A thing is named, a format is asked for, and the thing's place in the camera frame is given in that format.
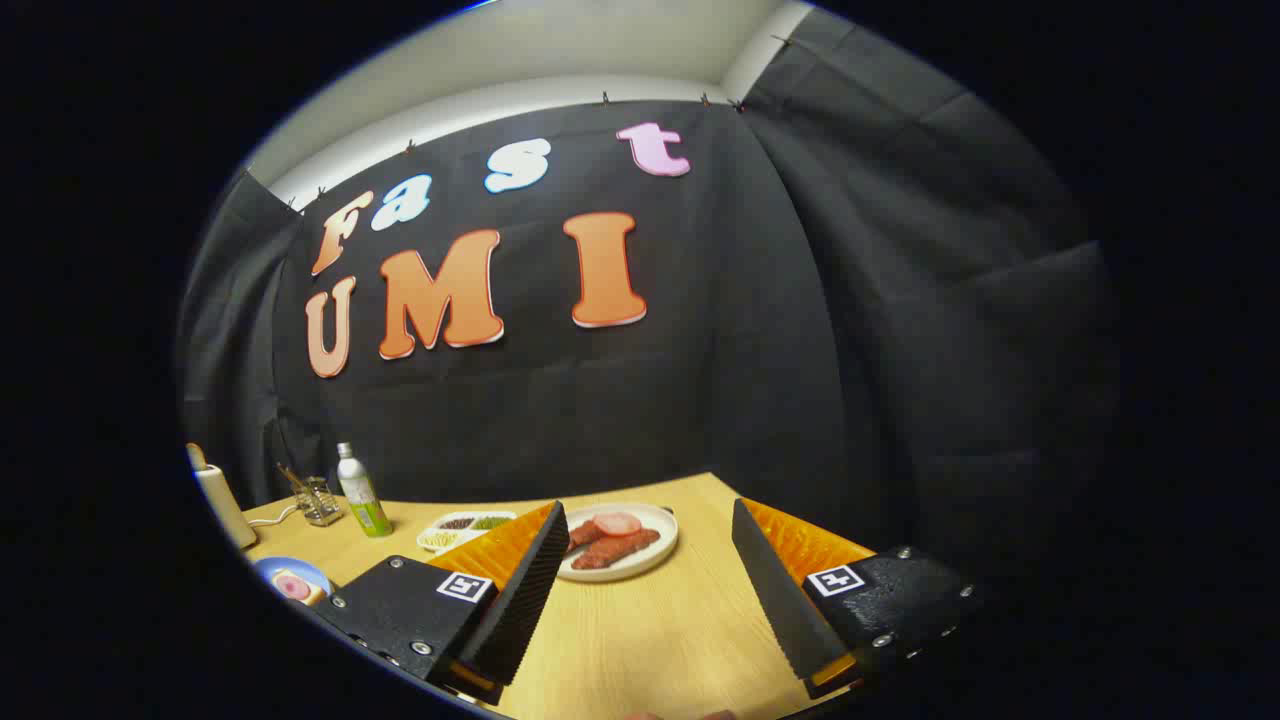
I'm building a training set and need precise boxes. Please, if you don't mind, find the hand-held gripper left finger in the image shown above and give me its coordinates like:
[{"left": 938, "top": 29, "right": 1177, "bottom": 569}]
[{"left": 315, "top": 500, "right": 571, "bottom": 706}]

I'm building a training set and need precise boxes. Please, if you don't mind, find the white toaster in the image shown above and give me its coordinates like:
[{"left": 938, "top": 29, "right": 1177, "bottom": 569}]
[{"left": 190, "top": 462, "right": 259, "bottom": 551}]

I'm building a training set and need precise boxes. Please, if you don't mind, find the silver green bottle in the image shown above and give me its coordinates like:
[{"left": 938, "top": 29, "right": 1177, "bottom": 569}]
[{"left": 335, "top": 442, "right": 394, "bottom": 539}]

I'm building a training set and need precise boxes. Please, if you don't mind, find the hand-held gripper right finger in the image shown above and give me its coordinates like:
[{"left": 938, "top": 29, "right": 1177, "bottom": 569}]
[{"left": 731, "top": 497, "right": 986, "bottom": 701}]

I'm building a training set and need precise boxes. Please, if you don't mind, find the blue plate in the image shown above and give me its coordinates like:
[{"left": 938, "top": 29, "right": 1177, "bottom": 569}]
[{"left": 252, "top": 556, "right": 333, "bottom": 608}]

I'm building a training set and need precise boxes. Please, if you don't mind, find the black backdrop cloth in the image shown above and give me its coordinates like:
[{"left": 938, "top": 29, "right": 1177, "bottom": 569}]
[{"left": 175, "top": 5, "right": 1126, "bottom": 591}]

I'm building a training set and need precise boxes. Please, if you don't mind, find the white divided dish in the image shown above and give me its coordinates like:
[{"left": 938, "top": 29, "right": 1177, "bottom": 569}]
[{"left": 415, "top": 510, "right": 518, "bottom": 553}]

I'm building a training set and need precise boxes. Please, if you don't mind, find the metal wire basket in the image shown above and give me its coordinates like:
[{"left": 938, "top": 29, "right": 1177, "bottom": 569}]
[{"left": 295, "top": 477, "right": 344, "bottom": 528}]

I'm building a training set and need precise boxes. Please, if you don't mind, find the white round plate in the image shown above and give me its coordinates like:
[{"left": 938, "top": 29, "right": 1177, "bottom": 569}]
[{"left": 555, "top": 502, "right": 680, "bottom": 583}]

